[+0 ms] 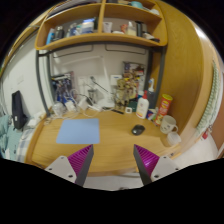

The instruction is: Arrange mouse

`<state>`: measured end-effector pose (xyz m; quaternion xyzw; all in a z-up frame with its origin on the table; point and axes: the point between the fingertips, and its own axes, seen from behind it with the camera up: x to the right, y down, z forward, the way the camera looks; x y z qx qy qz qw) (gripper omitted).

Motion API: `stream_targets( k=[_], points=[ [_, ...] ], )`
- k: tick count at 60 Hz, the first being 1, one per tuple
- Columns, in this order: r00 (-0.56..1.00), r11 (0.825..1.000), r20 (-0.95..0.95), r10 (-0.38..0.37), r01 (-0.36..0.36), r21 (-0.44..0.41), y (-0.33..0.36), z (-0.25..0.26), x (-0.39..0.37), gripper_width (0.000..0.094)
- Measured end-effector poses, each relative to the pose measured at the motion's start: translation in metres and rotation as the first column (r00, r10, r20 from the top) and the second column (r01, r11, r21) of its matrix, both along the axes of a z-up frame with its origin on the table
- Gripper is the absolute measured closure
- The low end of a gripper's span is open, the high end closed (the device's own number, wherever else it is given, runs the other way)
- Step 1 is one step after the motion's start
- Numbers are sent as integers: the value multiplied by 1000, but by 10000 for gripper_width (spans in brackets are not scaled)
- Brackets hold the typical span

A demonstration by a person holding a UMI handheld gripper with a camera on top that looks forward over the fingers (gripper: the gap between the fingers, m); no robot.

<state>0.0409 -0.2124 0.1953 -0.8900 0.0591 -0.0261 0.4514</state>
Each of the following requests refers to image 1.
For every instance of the white blue wall device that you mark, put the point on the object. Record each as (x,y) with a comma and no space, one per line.
(115,80)

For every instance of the white charger block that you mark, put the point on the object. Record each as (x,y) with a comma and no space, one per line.
(70,106)

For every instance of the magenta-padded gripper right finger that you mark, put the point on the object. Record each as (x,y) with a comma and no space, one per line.
(147,160)

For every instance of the clear round container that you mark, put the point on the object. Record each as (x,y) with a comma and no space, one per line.
(58,109)

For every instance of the white power adapter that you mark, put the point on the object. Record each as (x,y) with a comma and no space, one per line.
(82,103)

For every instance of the dark grey metal frame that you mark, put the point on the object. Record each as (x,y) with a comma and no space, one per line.
(160,73)

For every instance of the black bag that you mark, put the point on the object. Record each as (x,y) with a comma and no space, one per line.
(18,111)

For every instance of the dark bottle white nozzle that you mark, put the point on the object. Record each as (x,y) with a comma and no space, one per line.
(151,98)

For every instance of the steel tumbler cup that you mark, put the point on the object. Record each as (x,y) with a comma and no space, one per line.
(92,96)

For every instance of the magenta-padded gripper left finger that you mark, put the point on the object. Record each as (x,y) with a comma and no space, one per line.
(80,160)

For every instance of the dark green round tin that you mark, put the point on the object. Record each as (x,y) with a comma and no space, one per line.
(133,106)

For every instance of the wooden shelf unit with items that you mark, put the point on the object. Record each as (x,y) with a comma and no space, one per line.
(100,37)

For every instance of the teal bed cloth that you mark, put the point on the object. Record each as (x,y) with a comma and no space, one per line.
(11,140)

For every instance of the colourful printed box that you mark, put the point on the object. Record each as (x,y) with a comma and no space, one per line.
(136,71)

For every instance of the white power strip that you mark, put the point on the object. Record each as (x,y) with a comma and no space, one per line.
(95,107)

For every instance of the blue robot model kit box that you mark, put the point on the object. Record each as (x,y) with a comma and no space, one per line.
(62,87)

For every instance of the white lotion bottle red cap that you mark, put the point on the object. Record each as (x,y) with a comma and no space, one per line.
(142,108)

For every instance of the small blue labelled bottle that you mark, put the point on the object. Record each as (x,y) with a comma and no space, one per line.
(151,114)

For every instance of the black flat strip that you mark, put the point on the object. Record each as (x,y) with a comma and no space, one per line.
(118,111)

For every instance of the small white cup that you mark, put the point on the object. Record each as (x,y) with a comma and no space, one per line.
(174,139)

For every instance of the black computer mouse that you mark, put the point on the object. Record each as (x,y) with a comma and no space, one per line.
(138,129)

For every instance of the light blue mouse pad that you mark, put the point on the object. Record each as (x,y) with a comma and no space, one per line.
(78,131)

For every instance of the white wall socket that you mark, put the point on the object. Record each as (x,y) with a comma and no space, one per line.
(83,82)

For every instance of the white printed mug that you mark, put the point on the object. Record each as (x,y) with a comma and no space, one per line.
(167,124)

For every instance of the red snack can yellow lid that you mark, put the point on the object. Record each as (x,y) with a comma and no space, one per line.
(163,108)

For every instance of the small white cube clock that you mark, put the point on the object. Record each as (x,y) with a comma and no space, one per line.
(128,110)

